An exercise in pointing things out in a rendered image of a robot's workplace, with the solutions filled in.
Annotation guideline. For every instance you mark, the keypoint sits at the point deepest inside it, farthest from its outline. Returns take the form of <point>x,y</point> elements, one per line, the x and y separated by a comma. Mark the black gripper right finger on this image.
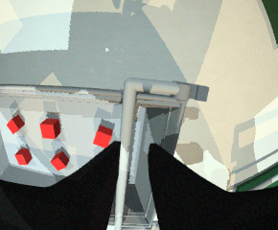
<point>184,200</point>

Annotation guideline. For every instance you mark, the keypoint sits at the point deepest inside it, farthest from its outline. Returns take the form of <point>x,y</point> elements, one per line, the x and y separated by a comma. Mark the small red block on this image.
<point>50,128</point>
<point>60,161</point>
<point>23,156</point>
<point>15,124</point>
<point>103,136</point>

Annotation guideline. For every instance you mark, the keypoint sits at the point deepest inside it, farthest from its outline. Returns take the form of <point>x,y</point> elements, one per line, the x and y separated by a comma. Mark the green plastic tray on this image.
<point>267,179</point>

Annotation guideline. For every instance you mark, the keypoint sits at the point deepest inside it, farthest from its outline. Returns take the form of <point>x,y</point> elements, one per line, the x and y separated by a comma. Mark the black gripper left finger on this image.
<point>81,201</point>

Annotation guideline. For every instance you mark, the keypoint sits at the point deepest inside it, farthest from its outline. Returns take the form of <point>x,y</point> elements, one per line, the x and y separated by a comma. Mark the dark grey plastic tray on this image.
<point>80,111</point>

